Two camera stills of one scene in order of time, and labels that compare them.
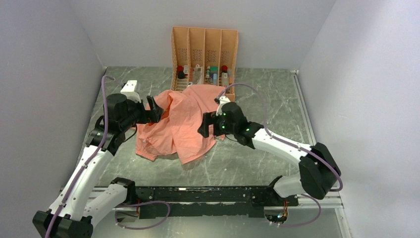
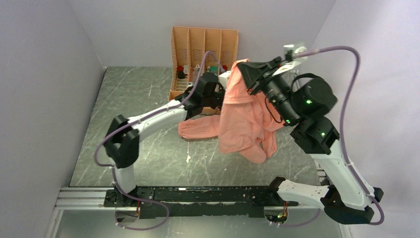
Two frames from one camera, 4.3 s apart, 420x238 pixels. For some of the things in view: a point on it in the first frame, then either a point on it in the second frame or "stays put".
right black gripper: x=210 y=118 to x=253 y=72
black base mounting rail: x=156 y=202 stays put
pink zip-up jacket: x=177 y=132 to x=246 y=125
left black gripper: x=152 y=115 to x=222 y=89
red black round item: x=181 y=74 stays put
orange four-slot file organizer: x=203 y=56 stays put
